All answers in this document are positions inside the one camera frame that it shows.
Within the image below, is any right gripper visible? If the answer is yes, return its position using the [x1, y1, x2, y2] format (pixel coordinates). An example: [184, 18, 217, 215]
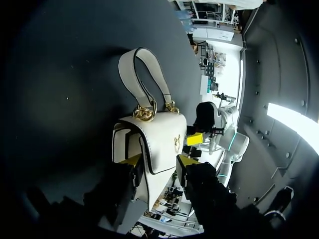
[186, 101, 225, 147]

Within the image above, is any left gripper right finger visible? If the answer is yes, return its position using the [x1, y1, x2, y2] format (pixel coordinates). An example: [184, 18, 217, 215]
[175, 154, 238, 230]

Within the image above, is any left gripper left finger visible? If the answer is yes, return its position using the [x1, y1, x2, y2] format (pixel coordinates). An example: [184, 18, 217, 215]
[84, 153, 146, 220]

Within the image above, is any white handbag with gold chain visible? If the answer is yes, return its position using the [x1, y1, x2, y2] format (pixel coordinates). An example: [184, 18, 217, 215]
[111, 47, 188, 213]

